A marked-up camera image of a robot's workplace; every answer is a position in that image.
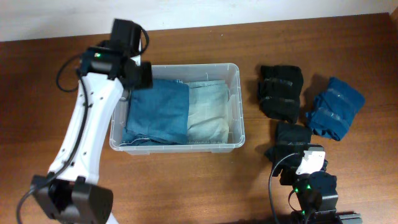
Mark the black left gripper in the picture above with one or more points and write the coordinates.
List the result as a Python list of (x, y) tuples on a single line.
[(142, 76)]

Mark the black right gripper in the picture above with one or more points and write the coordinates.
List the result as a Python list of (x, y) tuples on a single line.
[(290, 172)]

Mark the small black taped garment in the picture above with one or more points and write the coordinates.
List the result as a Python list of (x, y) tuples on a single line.
[(289, 138)]

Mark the dark blue jeans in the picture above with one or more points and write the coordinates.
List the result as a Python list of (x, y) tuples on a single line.
[(158, 115)]

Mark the clear plastic storage bin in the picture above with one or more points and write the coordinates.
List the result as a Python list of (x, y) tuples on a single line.
[(228, 72)]

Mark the teal blue taped sweater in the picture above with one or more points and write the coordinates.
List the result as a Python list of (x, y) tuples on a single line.
[(334, 110)]

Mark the black taped garment roll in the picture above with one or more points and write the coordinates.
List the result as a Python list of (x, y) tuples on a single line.
[(279, 92)]

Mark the light washed jeans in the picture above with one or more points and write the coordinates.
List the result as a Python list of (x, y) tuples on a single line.
[(208, 116)]

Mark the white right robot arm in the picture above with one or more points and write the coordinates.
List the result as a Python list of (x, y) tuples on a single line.
[(317, 197)]

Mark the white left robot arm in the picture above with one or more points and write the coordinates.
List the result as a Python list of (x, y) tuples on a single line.
[(70, 193)]

